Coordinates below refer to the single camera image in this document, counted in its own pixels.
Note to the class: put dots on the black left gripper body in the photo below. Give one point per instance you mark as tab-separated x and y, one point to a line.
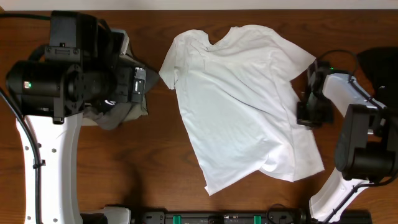
124	78

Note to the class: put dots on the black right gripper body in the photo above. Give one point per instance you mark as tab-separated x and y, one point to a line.
318	110

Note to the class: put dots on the white t-shirt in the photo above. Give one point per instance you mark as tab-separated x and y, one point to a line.
238	106

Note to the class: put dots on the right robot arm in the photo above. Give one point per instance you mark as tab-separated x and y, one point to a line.
366	152

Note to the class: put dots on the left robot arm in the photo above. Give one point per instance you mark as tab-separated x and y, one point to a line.
85	63

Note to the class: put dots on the beige folded garment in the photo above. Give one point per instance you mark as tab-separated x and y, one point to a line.
115	117

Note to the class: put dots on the black Nike t-shirt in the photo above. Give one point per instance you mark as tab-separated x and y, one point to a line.
104	106

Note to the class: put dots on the grey folded garment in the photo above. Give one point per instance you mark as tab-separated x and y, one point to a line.
152	77

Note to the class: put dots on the black crumpled garment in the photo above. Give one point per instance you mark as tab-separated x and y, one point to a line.
380	67

